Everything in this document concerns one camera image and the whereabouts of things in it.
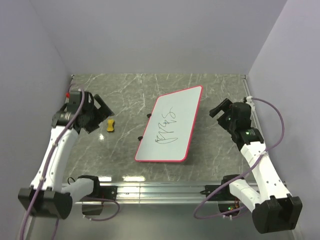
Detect yellow whiteboard eraser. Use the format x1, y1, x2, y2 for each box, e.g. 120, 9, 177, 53
106, 119, 115, 133

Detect red framed whiteboard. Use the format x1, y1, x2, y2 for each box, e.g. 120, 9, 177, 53
134, 85, 203, 163

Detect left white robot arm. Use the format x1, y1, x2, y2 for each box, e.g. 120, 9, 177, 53
18, 90, 114, 220

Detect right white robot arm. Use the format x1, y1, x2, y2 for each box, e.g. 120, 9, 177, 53
207, 96, 303, 234

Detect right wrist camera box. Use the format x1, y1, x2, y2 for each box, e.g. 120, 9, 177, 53
231, 102, 252, 121

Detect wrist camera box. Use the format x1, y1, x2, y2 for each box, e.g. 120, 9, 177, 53
66, 90, 82, 114
231, 102, 252, 121

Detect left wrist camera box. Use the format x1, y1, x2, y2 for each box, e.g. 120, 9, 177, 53
66, 90, 82, 114

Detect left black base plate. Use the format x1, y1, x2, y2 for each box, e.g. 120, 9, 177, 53
98, 185, 118, 201

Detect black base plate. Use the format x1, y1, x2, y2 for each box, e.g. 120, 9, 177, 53
199, 184, 226, 201
98, 185, 118, 201

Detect aluminium front rail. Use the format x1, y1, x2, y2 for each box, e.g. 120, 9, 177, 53
29, 182, 291, 205

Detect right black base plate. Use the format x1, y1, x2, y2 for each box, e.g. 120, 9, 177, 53
199, 184, 226, 201

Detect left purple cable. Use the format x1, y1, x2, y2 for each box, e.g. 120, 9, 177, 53
18, 83, 121, 240

